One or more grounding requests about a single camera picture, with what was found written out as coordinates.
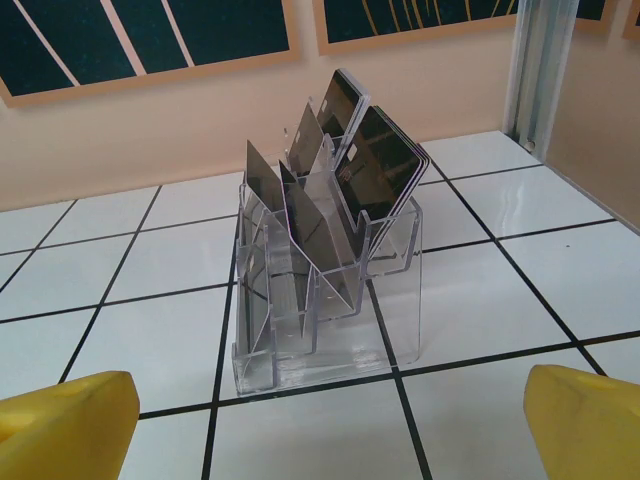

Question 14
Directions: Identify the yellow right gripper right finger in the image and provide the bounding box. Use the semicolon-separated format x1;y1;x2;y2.
523;363;640;480

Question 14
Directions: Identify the dark grey credit card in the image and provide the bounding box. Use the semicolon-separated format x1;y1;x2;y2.
287;99;326;177
244;139;287;214
278;159;362;321

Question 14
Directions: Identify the black credit card stack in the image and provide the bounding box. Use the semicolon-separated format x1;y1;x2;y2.
333;103;431;232
315;68;372;149

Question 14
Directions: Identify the pink flowers wall panel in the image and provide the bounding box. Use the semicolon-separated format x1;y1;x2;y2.
0;0;304;109

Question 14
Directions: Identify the clear acrylic card stand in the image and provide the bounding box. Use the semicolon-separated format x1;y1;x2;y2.
230;92;425;399

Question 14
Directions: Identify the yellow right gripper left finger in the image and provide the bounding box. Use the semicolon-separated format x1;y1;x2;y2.
0;369;141;480

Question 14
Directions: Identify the aluminium corner post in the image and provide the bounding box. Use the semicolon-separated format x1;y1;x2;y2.
503;0;594;154

